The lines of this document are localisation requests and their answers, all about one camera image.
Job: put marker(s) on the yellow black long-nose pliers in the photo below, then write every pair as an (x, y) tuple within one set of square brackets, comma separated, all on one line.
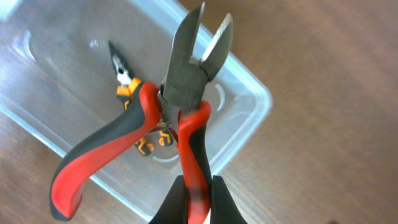
[(128, 84)]

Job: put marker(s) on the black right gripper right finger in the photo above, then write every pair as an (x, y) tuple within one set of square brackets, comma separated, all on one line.
[(223, 207)]

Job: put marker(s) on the red handled cutting pliers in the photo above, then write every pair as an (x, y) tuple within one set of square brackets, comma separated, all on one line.
[(180, 99)]

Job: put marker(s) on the clear plastic container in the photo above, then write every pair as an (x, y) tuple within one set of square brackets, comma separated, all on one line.
[(58, 83)]

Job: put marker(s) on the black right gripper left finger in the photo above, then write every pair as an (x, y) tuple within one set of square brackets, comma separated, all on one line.
[(174, 208)]

